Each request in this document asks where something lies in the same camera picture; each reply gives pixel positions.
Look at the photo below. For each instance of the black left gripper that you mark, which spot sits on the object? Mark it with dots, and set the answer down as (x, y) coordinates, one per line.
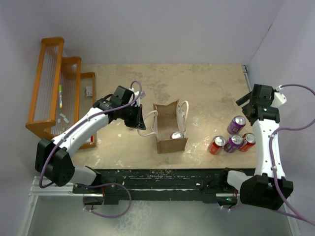
(138, 122)

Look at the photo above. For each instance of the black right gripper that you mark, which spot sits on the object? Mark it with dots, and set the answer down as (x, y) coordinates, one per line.
(243, 99)

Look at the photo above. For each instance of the purple fanta can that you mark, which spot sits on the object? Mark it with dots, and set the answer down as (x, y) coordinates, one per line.
(233, 143)
(236, 125)
(176, 135)

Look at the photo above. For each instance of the red coca-cola can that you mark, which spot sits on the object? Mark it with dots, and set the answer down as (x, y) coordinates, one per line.
(248, 142)
(216, 145)

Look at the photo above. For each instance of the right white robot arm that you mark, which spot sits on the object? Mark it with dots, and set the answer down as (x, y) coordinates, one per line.
(265, 152)

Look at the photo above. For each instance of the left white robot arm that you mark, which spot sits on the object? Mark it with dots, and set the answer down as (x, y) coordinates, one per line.
(53, 157)

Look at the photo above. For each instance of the small red white box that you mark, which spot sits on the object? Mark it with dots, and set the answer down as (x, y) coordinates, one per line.
(89, 91)

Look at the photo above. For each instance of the green yellow marker pen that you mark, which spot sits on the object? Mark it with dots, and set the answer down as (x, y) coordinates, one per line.
(60, 97)

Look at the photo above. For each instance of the orange wooden tiered rack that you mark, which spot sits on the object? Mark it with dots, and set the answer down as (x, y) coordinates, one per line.
(46, 119)

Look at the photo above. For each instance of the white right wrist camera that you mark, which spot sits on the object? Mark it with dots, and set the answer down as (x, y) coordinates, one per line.
(279, 97)

